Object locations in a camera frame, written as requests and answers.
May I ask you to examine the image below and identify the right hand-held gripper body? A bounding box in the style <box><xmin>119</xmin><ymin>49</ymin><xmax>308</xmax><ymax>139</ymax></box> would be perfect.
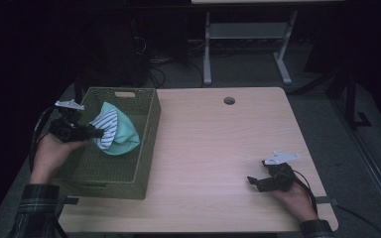
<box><xmin>260</xmin><ymin>151</ymin><xmax>302</xmax><ymax>193</ymax></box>

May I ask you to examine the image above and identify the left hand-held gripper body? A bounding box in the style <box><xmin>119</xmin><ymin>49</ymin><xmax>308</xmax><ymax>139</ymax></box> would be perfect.
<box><xmin>48</xmin><ymin>99</ymin><xmax>91</xmax><ymax>144</ymax></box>

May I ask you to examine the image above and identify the mint green bib striped lining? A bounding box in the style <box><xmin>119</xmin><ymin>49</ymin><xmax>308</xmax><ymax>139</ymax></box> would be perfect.
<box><xmin>88</xmin><ymin>101</ymin><xmax>142</xmax><ymax>157</ymax></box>

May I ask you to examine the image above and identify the green woven basket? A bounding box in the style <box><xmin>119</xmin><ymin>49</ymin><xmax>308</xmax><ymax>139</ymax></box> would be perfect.
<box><xmin>53</xmin><ymin>86</ymin><xmax>162</xmax><ymax>200</ymax></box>

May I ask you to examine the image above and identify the person's right hand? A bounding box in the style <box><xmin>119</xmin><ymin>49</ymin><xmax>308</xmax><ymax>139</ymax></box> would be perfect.
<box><xmin>270</xmin><ymin>182</ymin><xmax>318</xmax><ymax>224</ymax></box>

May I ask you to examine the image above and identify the person's left hand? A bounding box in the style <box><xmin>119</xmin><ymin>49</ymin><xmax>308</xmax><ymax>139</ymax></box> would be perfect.
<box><xmin>29</xmin><ymin>132</ymin><xmax>91</xmax><ymax>185</ymax></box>

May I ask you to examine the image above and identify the black metal stand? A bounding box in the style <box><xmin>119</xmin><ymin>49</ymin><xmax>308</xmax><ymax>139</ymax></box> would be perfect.
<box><xmin>291</xmin><ymin>63</ymin><xmax>373</xmax><ymax>131</ymax></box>

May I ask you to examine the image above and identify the white metal stand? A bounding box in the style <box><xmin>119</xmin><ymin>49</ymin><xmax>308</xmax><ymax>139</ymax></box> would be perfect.
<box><xmin>202</xmin><ymin>9</ymin><xmax>299</xmax><ymax>86</ymax></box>

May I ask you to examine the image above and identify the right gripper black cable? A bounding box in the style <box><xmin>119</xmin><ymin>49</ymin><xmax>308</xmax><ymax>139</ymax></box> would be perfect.
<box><xmin>291</xmin><ymin>169</ymin><xmax>319</xmax><ymax>214</ymax></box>

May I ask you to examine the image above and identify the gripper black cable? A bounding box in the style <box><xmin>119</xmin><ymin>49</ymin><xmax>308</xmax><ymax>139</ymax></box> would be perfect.
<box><xmin>28</xmin><ymin>104</ymin><xmax>61</xmax><ymax>175</ymax></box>
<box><xmin>291</xmin><ymin>169</ymin><xmax>319</xmax><ymax>214</ymax></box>

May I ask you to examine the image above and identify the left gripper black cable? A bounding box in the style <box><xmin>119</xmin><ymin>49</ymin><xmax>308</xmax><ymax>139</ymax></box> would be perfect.
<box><xmin>28</xmin><ymin>104</ymin><xmax>61</xmax><ymax>175</ymax></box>

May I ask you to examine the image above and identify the thin black floor cable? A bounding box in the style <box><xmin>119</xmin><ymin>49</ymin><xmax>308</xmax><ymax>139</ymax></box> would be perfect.
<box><xmin>335</xmin><ymin>204</ymin><xmax>381</xmax><ymax>238</ymax></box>

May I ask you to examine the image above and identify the bundle of black floor cables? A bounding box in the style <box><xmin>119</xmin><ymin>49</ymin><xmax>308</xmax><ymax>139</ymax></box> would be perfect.
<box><xmin>130</xmin><ymin>34</ymin><xmax>206</xmax><ymax>89</ymax></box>

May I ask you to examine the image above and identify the metal floor rail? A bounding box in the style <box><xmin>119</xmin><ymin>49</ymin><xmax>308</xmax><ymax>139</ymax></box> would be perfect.
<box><xmin>330</xmin><ymin>98</ymin><xmax>381</xmax><ymax>229</ymax></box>

